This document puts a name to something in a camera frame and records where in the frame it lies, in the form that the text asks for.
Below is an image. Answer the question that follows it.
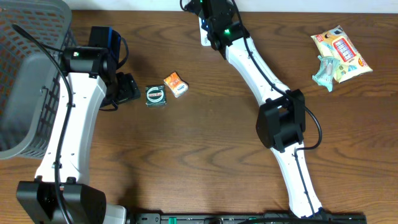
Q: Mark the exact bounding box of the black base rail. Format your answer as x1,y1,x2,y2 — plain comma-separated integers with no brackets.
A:
125,212,367,224

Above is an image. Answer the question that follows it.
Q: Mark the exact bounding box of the white barcode scanner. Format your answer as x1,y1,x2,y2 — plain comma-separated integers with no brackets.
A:
198,17,211,47

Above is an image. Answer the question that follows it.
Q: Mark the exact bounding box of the mint green tissue pack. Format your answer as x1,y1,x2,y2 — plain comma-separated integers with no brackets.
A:
312,55,340,92

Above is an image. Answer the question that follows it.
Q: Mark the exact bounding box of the grey plastic mesh basket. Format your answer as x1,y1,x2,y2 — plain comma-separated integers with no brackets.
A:
1,0,77,159

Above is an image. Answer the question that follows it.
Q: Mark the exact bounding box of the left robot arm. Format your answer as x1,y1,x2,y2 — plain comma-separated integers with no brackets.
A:
16,26,141,223

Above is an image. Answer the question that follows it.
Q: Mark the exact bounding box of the yellow orange snack bag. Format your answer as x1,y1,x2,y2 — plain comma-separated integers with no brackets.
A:
311,26,373,83

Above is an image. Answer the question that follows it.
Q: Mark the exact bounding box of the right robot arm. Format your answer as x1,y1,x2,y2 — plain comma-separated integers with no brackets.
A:
180,0,322,219

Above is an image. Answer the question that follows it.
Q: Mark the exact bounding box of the small orange snack packet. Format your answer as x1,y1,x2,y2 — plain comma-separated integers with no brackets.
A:
164,72,189,98

